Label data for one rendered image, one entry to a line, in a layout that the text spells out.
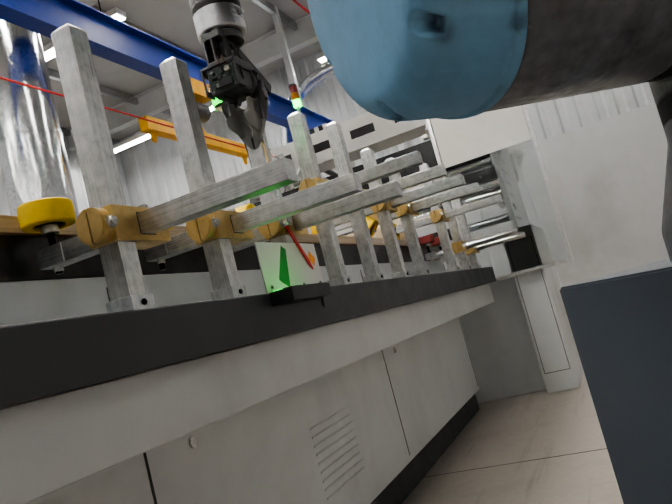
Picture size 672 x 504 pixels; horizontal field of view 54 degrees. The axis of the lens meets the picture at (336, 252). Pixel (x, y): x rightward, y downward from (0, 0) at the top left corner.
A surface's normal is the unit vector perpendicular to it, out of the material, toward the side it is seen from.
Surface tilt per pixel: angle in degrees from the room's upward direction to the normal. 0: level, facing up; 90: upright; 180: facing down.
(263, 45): 90
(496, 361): 90
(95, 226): 90
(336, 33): 95
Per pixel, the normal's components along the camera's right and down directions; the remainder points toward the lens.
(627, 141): -0.39, 0.00
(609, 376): -0.96, 0.24
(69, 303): 0.89, -0.28
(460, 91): 0.22, 0.92
